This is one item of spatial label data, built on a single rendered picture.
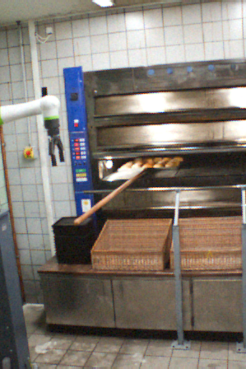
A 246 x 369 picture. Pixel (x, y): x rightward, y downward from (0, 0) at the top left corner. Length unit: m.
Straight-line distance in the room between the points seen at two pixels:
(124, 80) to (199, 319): 1.96
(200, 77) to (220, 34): 0.37
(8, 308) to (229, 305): 1.56
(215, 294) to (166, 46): 1.94
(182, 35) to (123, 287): 2.00
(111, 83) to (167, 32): 0.62
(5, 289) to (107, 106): 1.70
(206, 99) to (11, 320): 2.18
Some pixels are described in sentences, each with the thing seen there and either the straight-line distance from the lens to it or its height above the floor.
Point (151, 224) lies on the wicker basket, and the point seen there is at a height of 0.81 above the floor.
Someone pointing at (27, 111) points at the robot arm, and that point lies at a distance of 2.79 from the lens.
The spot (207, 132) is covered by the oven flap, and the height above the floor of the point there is 1.54.
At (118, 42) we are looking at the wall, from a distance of 3.73.
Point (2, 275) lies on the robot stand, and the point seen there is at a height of 0.81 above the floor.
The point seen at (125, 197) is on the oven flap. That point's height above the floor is 1.03.
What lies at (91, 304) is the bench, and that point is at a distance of 3.58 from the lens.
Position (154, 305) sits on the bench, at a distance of 3.45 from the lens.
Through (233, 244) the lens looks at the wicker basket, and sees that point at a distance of 3.69.
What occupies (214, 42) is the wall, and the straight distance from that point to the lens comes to 3.62.
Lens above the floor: 1.80
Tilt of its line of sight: 10 degrees down
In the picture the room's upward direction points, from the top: 5 degrees counter-clockwise
